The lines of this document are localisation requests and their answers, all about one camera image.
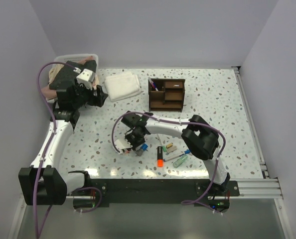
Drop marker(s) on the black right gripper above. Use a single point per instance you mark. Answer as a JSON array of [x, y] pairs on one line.
[[134, 145]]

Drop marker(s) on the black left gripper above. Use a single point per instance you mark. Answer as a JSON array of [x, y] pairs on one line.
[[97, 101]]

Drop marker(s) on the orange black highlighter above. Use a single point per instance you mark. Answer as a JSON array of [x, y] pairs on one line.
[[159, 156]]

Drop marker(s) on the small gold eraser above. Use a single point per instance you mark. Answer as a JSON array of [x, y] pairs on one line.
[[169, 145]]

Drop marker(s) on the white blue cap pen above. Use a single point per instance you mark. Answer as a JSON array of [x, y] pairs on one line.
[[173, 157]]

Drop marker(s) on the beige eraser block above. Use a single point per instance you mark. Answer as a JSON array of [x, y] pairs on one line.
[[171, 149]]

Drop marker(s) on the red gel pen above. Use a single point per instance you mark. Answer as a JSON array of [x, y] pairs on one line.
[[150, 81]]

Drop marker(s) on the brown wooden desk organizer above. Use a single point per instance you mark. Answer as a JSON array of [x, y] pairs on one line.
[[169, 97]]

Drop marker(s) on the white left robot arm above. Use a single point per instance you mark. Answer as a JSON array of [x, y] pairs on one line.
[[41, 183]]

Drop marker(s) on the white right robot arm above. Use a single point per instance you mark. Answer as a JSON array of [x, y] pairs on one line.
[[202, 140]]

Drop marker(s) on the blue grey pencil sharpener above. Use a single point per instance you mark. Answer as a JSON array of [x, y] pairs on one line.
[[141, 150]]

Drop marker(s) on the white folded towel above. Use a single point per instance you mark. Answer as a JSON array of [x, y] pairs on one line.
[[122, 86]]

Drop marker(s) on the dark green folded cloth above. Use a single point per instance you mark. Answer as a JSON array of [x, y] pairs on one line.
[[67, 73]]

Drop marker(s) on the green transparent utility knife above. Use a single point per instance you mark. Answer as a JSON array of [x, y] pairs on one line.
[[180, 161]]

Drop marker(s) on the white plastic laundry basket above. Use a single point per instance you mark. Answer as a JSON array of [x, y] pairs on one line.
[[75, 57]]

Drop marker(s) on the pink folded cloth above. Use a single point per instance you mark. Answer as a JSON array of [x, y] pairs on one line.
[[48, 93]]

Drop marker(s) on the cream folded cloth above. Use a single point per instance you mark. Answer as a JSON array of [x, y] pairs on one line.
[[54, 71]]

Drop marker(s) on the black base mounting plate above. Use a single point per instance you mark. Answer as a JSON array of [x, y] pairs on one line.
[[139, 191]]

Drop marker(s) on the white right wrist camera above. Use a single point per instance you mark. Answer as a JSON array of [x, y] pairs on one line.
[[122, 146]]

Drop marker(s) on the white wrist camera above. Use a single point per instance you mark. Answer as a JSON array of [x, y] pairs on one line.
[[86, 78], [122, 146]]

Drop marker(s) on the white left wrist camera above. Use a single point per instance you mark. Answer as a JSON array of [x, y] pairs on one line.
[[86, 78]]

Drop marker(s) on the aluminium front rail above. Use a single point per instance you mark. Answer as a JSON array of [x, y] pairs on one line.
[[251, 189]]

